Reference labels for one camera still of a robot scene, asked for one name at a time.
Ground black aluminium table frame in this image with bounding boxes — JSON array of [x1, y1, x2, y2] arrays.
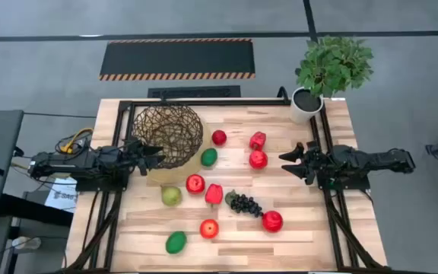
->
[[62, 97, 391, 274]]

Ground dark grey side desk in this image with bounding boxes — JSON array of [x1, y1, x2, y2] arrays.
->
[[0, 110, 25, 223]]

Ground dark wire basket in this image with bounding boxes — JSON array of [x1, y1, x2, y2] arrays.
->
[[132, 104, 205, 170]]

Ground black hazard-striped floor mat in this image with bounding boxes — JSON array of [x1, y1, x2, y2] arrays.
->
[[97, 37, 256, 81]]

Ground green avocado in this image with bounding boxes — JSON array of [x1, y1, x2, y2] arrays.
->
[[200, 148, 219, 168]]

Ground orange-red tomato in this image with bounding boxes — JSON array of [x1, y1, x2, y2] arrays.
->
[[198, 218, 221, 240]]

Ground red bell pepper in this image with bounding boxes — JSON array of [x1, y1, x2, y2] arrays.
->
[[204, 183, 224, 207], [249, 131, 268, 151]]

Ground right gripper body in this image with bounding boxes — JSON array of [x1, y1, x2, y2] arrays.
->
[[302, 140, 335, 186]]

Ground white printed paper sheet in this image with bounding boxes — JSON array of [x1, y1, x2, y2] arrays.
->
[[43, 177, 79, 213]]

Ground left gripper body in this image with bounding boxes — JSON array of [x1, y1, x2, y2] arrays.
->
[[121, 139, 148, 177]]

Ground yellow cable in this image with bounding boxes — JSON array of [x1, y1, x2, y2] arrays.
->
[[59, 127, 94, 154]]

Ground small dark red apple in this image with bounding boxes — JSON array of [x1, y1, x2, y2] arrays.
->
[[211, 129, 228, 147]]

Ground round woven placemat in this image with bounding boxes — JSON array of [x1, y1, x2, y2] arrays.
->
[[144, 123, 214, 186]]

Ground green lime bottom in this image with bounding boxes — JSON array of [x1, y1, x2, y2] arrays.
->
[[164, 231, 188, 255]]

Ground green pear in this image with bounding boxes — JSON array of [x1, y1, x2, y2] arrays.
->
[[160, 185, 183, 208]]

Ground black floor grille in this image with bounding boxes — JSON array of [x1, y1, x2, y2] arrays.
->
[[147, 84, 242, 100]]

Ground green plant in white pot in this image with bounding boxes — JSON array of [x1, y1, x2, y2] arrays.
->
[[289, 35, 375, 125]]

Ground black grape bunch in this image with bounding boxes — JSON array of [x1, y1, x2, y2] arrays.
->
[[224, 190, 265, 219]]

